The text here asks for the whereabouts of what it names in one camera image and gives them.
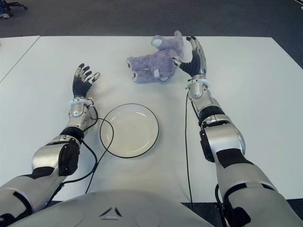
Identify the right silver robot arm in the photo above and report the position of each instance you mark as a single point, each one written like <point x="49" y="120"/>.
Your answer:
<point x="225" y="142"/>

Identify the white plate with black rim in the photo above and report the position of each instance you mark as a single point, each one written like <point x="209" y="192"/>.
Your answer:
<point x="132" y="132"/>

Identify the grey robot torso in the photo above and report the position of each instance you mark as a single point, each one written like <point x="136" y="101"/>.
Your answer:
<point x="113" y="208"/>

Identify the black office chair base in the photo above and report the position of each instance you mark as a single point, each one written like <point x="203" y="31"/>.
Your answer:
<point x="16" y="4"/>

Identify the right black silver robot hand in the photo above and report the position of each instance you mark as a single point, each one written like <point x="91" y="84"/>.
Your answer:
<point x="195" y="66"/>

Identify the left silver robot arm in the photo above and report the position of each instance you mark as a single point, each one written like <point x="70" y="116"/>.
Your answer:
<point x="52" y="151"/>

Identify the purple plush doll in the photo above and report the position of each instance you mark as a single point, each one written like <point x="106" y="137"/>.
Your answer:
<point x="154" y="61"/>

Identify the white sneaker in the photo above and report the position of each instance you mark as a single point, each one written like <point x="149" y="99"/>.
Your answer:
<point x="5" y="15"/>

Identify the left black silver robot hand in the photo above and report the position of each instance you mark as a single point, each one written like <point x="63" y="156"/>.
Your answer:
<point x="80" y="86"/>

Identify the person leg in jeans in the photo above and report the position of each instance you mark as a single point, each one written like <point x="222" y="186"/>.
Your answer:
<point x="2" y="8"/>

